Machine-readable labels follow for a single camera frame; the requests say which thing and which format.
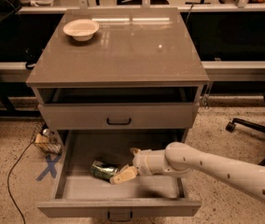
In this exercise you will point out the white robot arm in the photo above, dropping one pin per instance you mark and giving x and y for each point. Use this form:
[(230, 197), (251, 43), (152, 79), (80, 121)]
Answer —
[(178, 159)]

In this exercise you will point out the wire basket with items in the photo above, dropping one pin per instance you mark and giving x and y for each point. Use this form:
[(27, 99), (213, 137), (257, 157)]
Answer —
[(45, 140)]

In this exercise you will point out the open grey drawer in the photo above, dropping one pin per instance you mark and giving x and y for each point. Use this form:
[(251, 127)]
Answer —
[(77, 193)]

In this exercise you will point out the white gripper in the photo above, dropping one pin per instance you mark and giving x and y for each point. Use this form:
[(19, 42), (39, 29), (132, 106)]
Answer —
[(141, 162)]

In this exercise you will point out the grey drawer cabinet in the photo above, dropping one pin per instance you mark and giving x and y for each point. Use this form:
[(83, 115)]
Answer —
[(138, 56)]

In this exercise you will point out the white paper bowl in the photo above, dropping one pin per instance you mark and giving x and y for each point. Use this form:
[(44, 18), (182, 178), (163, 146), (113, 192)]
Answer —
[(81, 30)]

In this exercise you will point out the green soda can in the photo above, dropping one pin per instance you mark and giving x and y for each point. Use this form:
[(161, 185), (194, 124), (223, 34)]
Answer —
[(103, 170)]

